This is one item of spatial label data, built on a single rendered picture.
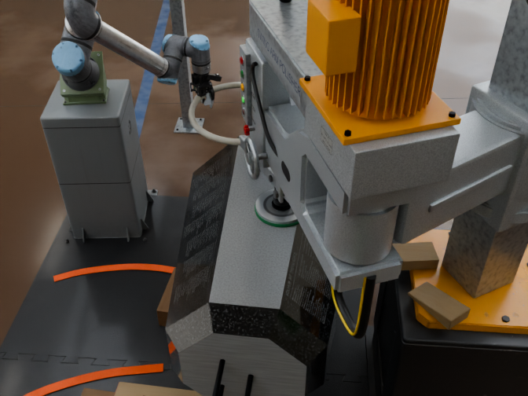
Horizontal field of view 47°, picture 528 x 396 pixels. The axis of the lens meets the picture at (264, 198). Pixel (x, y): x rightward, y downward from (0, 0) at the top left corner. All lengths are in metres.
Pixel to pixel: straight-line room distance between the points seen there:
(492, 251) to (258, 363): 0.90
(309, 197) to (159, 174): 2.42
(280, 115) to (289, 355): 0.82
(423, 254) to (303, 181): 0.78
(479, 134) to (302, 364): 0.98
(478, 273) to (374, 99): 1.10
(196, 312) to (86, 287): 1.37
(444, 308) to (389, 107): 1.07
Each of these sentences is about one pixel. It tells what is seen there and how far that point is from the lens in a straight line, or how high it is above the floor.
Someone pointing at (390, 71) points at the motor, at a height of 1.89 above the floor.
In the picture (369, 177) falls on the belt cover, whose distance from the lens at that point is 1.32.
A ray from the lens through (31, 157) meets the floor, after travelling 4.53.
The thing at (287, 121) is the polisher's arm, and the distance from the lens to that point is 1.92.
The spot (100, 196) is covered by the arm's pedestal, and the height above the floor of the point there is 0.34.
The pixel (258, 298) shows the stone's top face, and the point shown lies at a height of 0.87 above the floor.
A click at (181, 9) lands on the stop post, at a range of 4.11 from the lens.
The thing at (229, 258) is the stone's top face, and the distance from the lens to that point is 2.25.
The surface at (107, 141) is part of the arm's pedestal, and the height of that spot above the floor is 0.70.
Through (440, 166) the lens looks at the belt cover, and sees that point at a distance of 1.41.
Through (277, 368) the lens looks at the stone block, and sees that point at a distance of 2.21.
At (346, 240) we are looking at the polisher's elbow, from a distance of 1.59.
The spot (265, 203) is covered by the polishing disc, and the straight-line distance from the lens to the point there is 2.44.
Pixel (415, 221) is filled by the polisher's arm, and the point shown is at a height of 1.38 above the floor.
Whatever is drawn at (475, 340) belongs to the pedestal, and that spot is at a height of 0.74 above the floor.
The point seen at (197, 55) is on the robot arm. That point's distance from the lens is 2.86.
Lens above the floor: 2.47
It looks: 40 degrees down
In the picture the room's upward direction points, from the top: straight up
